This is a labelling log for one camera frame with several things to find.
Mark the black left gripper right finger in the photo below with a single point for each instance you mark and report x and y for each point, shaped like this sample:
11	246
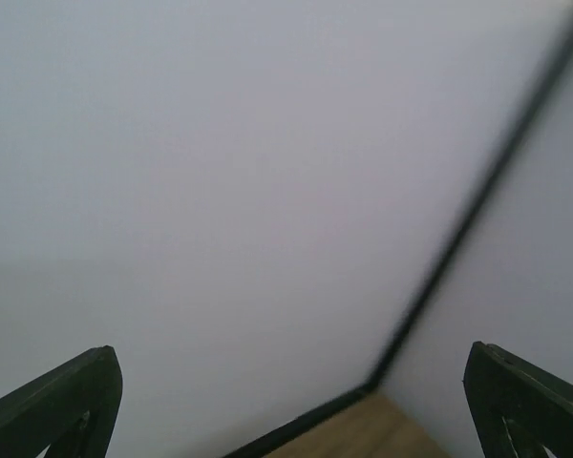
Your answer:
519	409

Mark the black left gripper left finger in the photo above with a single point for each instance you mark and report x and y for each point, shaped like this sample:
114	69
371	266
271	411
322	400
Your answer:
70	411

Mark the black enclosure frame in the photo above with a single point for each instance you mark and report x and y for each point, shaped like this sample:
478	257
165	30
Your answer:
548	79

